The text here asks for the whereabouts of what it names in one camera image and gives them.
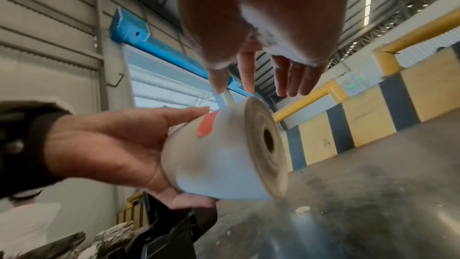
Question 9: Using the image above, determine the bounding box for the person's left hand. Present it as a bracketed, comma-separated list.
[43, 106, 220, 211]

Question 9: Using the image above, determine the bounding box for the person's right hand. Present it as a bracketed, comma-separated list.
[171, 0, 354, 98]

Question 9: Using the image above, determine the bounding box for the red sticker tab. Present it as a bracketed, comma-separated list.
[196, 110, 219, 139]

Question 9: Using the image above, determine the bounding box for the black printer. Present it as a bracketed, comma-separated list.
[107, 190, 219, 259]

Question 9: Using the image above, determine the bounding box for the white paper roll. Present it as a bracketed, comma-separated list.
[160, 96, 289, 202]

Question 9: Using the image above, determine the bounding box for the black wristband with marker tags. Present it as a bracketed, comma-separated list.
[0, 101, 72, 199]

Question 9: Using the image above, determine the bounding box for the mottled plastic bag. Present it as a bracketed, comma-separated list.
[34, 222, 145, 259]

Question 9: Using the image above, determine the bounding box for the yellow black striped barrier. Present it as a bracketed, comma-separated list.
[278, 44, 460, 172]

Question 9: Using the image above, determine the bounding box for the long yellow guard rail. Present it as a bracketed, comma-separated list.
[273, 80, 349, 122]

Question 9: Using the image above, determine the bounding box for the blue door frame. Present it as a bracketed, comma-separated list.
[109, 7, 242, 98]

